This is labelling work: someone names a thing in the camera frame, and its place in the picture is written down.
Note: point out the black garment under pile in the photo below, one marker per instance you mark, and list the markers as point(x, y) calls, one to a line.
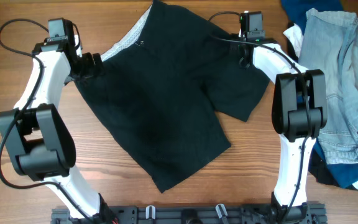
point(339, 175)

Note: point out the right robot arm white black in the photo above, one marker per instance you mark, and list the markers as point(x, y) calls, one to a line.
point(298, 113)

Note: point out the blue garment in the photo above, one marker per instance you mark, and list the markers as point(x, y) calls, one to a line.
point(296, 11)

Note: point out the black shorts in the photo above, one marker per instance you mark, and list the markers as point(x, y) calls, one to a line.
point(163, 84)

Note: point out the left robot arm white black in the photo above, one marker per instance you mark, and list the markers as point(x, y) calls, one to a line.
point(36, 148)

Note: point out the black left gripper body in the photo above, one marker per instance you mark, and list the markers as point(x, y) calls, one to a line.
point(86, 68)

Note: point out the light blue denim jeans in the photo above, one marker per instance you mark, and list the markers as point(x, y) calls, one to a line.
point(330, 43)

